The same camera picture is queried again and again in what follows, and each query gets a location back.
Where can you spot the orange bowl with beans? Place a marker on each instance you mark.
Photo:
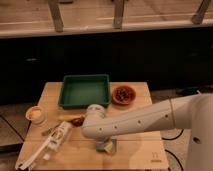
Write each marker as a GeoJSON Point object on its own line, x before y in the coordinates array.
{"type": "Point", "coordinates": [123, 95]}

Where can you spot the blue sponge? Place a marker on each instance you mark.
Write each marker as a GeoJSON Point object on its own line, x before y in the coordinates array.
{"type": "Point", "coordinates": [100, 145]}

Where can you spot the white plastic bottle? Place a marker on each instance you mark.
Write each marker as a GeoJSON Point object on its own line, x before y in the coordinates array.
{"type": "Point", "coordinates": [59, 135]}

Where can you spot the white long tool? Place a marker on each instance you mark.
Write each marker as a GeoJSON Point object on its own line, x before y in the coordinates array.
{"type": "Point", "coordinates": [26, 164]}

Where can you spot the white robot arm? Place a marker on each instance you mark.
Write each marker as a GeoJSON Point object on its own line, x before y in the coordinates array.
{"type": "Point", "coordinates": [193, 112]}

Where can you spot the red brown sausage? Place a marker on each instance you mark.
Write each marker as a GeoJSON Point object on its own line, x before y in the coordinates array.
{"type": "Point", "coordinates": [77, 122]}

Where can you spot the green plastic tray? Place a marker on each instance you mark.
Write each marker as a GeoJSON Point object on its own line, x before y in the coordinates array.
{"type": "Point", "coordinates": [80, 91]}

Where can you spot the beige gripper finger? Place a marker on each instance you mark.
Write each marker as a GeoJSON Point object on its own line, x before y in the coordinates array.
{"type": "Point", "coordinates": [109, 147]}

